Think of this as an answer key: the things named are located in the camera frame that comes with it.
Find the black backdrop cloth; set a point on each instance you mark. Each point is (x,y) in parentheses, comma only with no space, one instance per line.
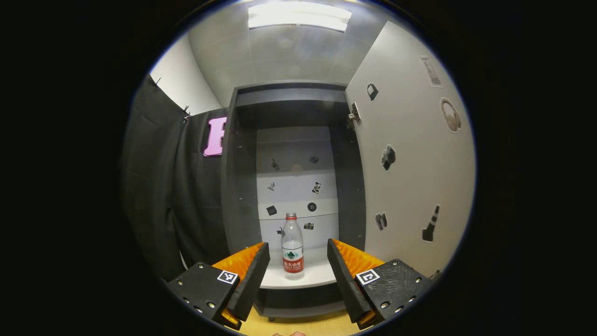
(154,186)

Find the dark grey cabinet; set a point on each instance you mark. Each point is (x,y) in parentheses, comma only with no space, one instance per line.
(242,186)

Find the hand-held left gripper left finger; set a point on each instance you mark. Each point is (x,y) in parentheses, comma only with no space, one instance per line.
(254,275)

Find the metal door hinge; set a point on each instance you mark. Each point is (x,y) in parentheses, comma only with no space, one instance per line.
(353,114)

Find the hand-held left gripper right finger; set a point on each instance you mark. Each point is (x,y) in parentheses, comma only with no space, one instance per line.
(343,275)

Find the large ceiling light panel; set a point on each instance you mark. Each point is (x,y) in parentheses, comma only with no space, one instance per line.
(298,16)

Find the clear plastic bottle red label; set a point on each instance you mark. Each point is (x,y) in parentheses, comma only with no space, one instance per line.
(293,247)

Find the white cabinet shelf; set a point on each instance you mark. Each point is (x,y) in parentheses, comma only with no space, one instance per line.
(317,275)

